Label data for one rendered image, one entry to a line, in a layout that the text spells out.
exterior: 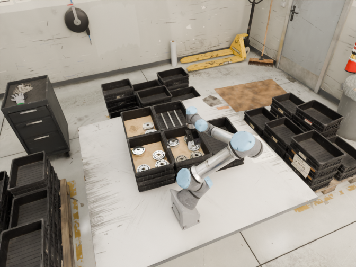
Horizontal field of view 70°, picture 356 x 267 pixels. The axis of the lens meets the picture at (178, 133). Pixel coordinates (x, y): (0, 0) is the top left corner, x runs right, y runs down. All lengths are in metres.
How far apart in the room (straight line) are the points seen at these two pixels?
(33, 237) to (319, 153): 2.61
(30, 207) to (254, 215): 1.93
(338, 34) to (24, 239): 4.33
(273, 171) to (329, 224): 0.96
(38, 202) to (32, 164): 0.43
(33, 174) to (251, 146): 2.10
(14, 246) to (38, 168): 0.79
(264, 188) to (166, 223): 0.79
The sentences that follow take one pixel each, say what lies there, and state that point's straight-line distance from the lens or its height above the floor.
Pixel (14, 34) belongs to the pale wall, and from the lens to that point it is 4.97.
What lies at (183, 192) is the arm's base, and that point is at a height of 0.93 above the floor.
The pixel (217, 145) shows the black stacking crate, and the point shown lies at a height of 0.83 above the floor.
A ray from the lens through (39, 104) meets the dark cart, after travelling 3.08.
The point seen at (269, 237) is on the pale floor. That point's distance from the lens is 2.70.
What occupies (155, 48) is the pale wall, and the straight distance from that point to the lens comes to 5.23.
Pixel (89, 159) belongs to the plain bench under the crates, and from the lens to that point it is 2.41.
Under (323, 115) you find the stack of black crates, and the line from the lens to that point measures 3.36.
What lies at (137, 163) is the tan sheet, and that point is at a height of 0.83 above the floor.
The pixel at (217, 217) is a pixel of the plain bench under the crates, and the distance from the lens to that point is 1.89.
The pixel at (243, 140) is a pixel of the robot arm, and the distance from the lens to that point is 1.40.
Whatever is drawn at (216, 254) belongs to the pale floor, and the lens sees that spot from 2.54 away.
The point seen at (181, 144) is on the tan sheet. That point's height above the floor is 0.83.
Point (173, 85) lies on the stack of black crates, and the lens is 3.65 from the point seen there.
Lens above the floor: 2.31
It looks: 41 degrees down
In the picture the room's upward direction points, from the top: 3 degrees counter-clockwise
